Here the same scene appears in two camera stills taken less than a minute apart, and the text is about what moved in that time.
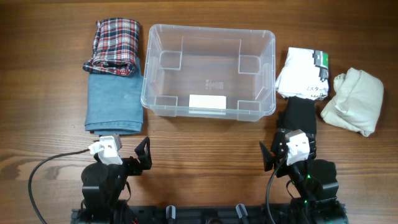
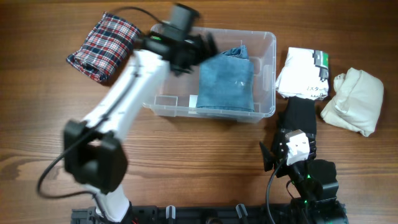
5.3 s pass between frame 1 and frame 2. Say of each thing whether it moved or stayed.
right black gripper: stayed
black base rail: stayed
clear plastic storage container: stayed
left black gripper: moved
